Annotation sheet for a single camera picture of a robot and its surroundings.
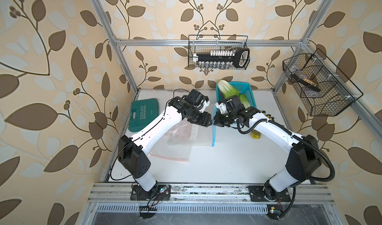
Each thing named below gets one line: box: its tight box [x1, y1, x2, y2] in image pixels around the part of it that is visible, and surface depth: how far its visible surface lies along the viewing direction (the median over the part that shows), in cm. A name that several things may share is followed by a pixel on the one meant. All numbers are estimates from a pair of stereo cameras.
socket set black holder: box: [192, 47, 251, 69], surface depth 87 cm
